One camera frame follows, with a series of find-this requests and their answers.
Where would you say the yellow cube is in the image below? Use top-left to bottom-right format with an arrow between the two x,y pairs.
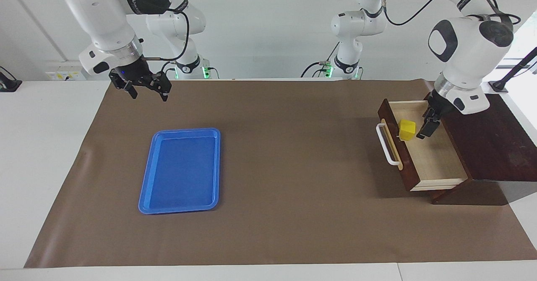
398,119 -> 417,142

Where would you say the wooden drawer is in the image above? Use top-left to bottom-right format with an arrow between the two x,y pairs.
376,99 -> 470,192

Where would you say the white drawer handle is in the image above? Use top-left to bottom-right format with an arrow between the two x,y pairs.
375,122 -> 401,166

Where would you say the dark wooden cabinet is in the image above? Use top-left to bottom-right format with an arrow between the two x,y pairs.
425,91 -> 537,206

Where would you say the blue plastic tray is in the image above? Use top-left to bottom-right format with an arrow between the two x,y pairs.
138,127 -> 222,215

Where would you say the brown table mat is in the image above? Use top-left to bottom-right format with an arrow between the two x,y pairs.
23,78 -> 537,269

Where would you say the black base cable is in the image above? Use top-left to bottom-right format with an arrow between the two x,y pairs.
159,60 -> 177,81
300,41 -> 339,78

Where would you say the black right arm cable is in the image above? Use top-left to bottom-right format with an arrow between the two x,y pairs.
121,0 -> 190,62

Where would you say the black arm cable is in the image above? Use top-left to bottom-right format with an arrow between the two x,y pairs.
121,0 -> 190,62
380,0 -> 522,26

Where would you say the white wall socket box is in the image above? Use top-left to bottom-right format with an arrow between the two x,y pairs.
45,60 -> 87,81

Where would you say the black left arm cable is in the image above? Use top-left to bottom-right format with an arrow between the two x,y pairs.
380,0 -> 522,26

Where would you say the black clamp mount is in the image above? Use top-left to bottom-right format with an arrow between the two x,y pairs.
0,66 -> 23,93

